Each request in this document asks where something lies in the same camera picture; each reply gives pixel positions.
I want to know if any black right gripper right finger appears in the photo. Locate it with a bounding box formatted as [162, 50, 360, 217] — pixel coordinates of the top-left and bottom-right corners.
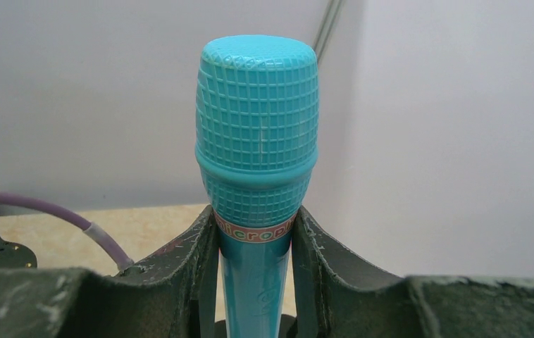
[291, 208, 534, 337]

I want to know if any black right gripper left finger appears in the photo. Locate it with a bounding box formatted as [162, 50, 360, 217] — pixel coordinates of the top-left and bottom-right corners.
[0, 206, 218, 337]

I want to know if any blue toy microphone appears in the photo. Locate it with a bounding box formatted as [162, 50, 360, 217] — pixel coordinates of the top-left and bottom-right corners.
[194, 35, 319, 337]

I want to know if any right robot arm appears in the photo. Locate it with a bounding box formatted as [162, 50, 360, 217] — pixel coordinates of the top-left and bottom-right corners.
[0, 192, 534, 337]

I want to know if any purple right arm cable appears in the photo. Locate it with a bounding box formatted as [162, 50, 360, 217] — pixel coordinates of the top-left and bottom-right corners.
[0, 189, 135, 272]

